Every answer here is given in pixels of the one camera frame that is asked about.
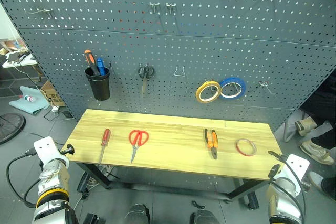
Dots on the thin red tape roll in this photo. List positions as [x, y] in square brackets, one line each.
[239, 150]

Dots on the grey pegboard wall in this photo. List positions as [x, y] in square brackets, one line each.
[236, 51]

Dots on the black trousers of bystander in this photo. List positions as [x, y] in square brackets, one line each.
[323, 103]

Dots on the brown cardboard box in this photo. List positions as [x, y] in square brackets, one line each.
[53, 95]

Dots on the black cup holder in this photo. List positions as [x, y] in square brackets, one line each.
[98, 87]

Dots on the white power adapter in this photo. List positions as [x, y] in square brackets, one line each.
[54, 108]

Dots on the beige shoe with white sole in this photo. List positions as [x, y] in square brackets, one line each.
[316, 153]

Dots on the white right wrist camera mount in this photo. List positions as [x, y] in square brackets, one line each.
[298, 166]

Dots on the white side table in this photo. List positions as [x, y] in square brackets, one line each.
[21, 62]

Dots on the small labelled bottle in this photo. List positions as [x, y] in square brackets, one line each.
[29, 98]

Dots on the yellow tape roll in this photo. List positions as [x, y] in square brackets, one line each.
[199, 95]

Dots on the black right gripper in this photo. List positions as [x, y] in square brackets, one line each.
[283, 163]

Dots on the angled metal peg hook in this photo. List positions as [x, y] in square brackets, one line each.
[265, 86]

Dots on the long single metal hook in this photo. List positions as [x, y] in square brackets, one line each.
[43, 12]

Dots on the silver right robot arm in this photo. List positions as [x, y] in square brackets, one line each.
[283, 205]

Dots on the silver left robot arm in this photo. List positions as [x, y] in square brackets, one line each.
[52, 182]

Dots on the blue tape roll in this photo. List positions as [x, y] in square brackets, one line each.
[242, 87]

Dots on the small black box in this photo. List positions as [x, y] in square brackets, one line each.
[92, 219]

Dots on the orange and black screwdriver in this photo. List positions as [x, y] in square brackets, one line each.
[91, 60]

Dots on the black round fan base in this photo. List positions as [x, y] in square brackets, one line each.
[10, 127]

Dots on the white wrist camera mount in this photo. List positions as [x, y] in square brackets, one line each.
[298, 166]
[47, 149]

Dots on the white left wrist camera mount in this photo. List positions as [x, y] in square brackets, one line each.
[47, 149]

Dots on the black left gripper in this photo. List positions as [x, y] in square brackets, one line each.
[63, 151]

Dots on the dark rounded robot foot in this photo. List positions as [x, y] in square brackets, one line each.
[137, 214]
[204, 217]

